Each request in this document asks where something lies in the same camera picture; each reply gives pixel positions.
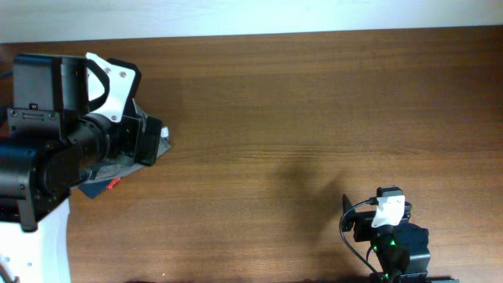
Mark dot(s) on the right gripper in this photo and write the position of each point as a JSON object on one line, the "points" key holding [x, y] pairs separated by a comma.
{"points": [[363, 223]]}

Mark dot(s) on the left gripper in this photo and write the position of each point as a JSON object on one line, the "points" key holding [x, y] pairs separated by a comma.
{"points": [[132, 129]]}

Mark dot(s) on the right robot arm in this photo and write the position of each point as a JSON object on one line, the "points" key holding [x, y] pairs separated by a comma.
{"points": [[379, 232]]}

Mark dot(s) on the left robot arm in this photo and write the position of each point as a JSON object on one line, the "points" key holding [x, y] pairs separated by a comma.
{"points": [[73, 124]]}

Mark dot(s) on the grey folded garment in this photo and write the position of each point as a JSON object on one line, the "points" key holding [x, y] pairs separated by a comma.
{"points": [[104, 170]]}

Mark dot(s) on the red orange garment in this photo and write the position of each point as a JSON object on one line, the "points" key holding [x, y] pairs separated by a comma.
{"points": [[114, 182]]}

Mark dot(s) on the navy folded garment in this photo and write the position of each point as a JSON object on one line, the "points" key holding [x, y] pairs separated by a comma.
{"points": [[93, 188]]}

